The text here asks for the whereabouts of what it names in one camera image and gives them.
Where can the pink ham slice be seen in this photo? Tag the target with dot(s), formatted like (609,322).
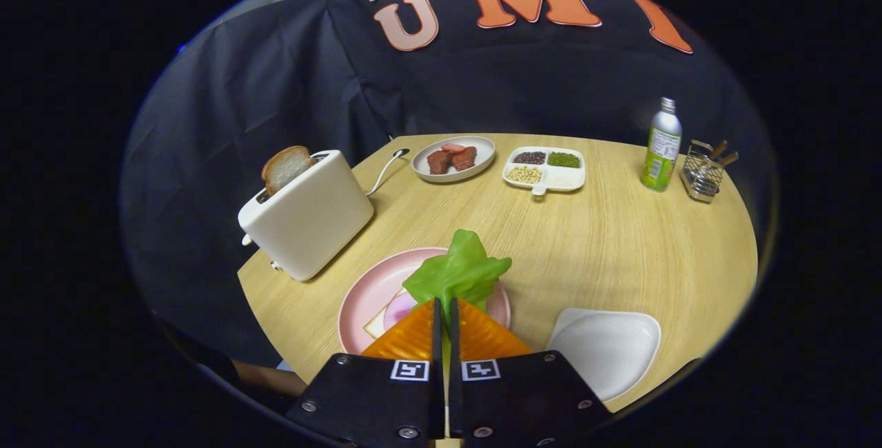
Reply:
(398,310)

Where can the white bread slice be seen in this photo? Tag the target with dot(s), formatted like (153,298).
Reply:
(376,325)

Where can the white plate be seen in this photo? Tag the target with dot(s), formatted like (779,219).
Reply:
(606,351)

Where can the green beans heap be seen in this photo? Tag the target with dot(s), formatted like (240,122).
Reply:
(564,160)

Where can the white divided dish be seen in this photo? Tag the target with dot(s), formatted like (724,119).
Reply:
(568,178)

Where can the black backdrop cloth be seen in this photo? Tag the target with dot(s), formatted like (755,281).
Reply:
(289,76)

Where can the black beans heap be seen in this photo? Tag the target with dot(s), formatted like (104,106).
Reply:
(529,157)

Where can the yellow soybeans heap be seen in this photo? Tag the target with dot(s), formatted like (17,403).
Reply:
(525,174)

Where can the toasted bread slice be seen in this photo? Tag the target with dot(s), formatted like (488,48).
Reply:
(286,167)

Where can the green lettuce leaf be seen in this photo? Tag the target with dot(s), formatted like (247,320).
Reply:
(458,272)

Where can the silver bottle with green label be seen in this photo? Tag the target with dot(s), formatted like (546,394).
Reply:
(661,151)

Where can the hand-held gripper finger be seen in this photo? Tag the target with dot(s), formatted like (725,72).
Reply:
(437,344)
(453,344)

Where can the red sausage slice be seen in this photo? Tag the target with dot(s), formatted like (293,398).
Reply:
(453,147)

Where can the white toaster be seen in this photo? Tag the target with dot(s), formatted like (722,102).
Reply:
(306,220)

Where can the pink round plate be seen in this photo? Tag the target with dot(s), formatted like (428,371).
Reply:
(372,289)

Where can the grey round plate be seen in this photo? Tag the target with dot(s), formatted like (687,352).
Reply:
(484,151)

